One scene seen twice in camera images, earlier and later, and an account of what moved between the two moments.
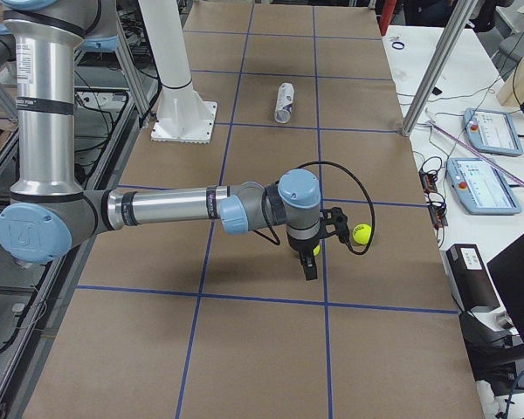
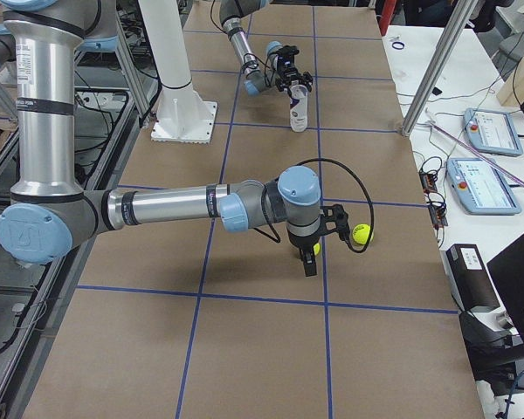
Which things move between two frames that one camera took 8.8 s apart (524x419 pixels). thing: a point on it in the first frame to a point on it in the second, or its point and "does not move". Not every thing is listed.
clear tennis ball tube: [285, 100] to [299, 114]
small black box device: [469, 277] does not move
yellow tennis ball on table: [361, 233] does not move
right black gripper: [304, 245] does not move
